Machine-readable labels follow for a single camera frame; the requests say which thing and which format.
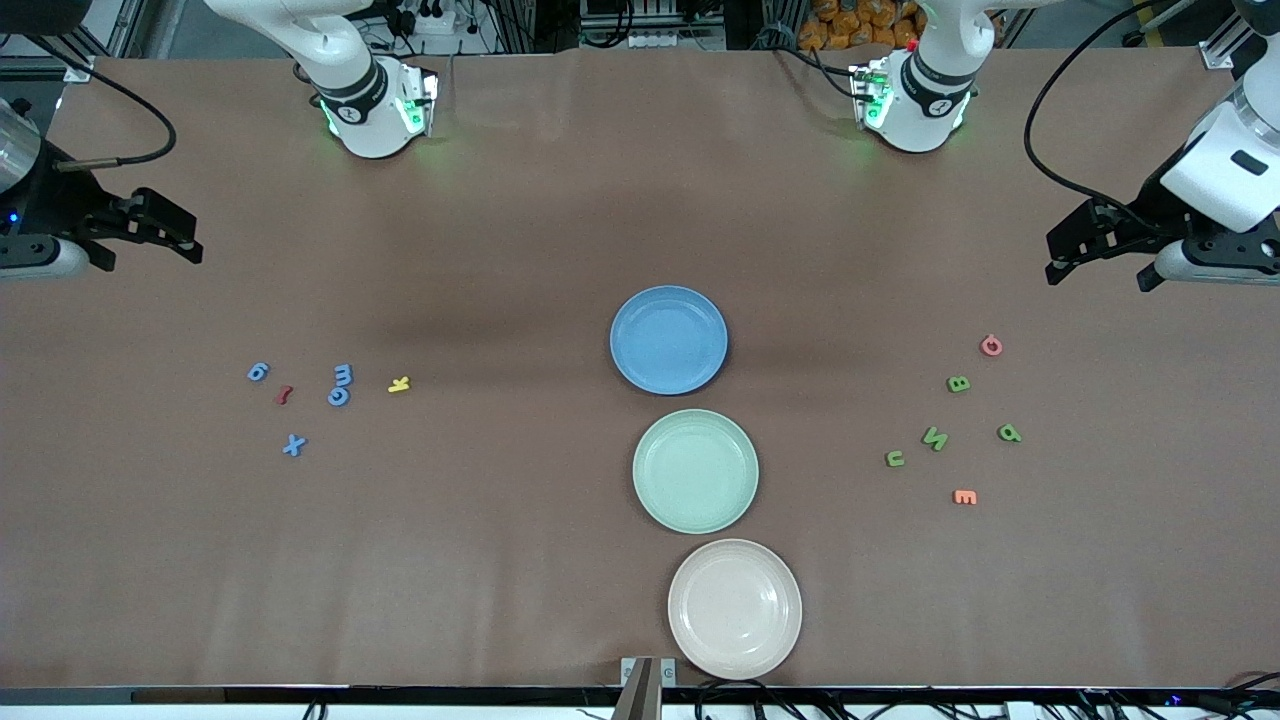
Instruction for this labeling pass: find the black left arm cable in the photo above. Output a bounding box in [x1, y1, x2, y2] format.
[1022, 0, 1191, 236]

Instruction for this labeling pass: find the green plate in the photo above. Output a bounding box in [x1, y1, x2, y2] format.
[632, 408, 760, 535]

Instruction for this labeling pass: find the brown table cover sheet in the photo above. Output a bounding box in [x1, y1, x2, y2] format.
[0, 45, 1280, 691]

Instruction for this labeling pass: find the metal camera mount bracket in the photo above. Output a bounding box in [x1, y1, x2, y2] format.
[612, 656, 677, 720]

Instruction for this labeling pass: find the black cable coil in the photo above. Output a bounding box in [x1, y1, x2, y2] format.
[690, 680, 836, 720]

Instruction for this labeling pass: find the long white power strip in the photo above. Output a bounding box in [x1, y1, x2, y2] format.
[580, 25, 723, 49]

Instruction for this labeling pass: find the blue plate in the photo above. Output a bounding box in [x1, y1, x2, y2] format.
[609, 285, 730, 396]

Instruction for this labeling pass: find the pink plate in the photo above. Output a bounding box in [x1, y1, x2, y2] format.
[667, 538, 803, 681]

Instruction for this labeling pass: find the white power strip with plugs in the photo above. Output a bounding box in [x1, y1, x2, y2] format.
[385, 0, 456, 36]

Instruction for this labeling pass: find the orange net bag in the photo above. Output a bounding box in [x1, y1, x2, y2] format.
[798, 0, 926, 51]

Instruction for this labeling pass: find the aluminium frame profile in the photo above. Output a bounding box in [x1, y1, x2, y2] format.
[1200, 15, 1266, 71]
[0, 30, 96, 83]

